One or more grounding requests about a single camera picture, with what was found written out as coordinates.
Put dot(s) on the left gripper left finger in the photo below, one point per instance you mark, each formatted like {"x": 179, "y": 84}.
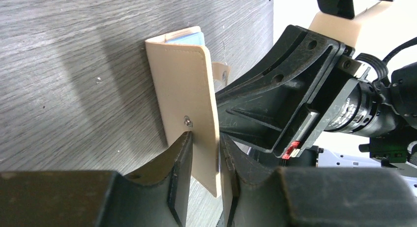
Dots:
{"x": 154, "y": 195}

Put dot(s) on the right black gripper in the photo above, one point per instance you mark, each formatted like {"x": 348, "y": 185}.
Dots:
{"x": 290, "y": 116}

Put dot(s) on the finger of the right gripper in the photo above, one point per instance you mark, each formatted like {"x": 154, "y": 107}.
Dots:
{"x": 296, "y": 49}

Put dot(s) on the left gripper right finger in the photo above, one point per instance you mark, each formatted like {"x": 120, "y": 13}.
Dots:
{"x": 257, "y": 196}

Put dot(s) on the beige leather card holder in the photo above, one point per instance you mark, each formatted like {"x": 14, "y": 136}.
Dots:
{"x": 183, "y": 76}

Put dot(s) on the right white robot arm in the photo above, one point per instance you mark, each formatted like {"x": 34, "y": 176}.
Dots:
{"x": 347, "y": 150}

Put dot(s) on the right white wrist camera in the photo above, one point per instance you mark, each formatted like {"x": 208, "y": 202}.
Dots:
{"x": 345, "y": 20}

